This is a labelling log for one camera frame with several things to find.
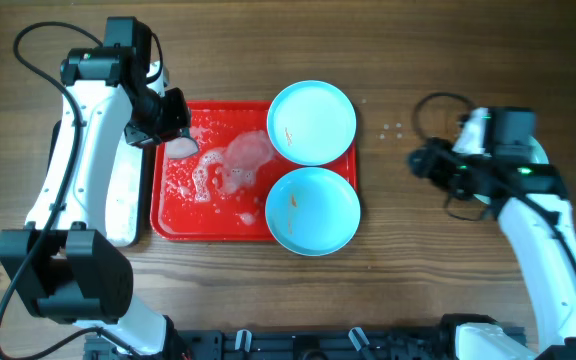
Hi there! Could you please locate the pink green sponge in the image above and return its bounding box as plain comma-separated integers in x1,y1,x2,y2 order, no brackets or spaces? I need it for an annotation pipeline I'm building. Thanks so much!
165,137,199,160

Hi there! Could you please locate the red plastic tray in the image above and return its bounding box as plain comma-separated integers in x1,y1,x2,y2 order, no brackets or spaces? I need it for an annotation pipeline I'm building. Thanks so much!
149,100,358,243

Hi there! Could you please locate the light blue plate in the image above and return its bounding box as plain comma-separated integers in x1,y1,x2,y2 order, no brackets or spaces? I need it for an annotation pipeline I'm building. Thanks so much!
474,137,549,205
265,167,361,256
266,80,357,166

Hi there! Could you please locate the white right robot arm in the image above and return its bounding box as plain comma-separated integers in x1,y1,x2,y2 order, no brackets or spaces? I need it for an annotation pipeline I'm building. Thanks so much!
409,104,576,359

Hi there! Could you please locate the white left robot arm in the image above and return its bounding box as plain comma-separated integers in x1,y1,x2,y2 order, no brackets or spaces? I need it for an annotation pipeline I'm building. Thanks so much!
0,17,192,359

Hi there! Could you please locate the black soapy water tray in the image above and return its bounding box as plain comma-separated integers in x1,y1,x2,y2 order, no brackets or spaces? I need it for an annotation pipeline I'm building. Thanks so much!
47,119,150,249

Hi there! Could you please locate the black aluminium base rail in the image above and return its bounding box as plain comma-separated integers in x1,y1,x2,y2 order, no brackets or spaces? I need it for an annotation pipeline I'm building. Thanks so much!
82,327,527,360

